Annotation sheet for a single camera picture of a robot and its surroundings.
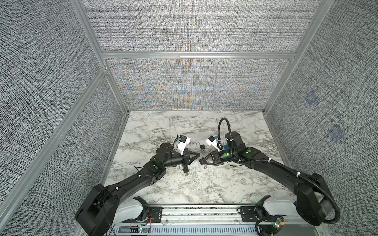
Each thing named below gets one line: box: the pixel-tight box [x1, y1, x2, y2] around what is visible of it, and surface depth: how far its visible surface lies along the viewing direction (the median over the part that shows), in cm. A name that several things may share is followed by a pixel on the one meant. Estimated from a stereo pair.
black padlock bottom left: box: [182, 167, 189, 177], surface depth 89 cm
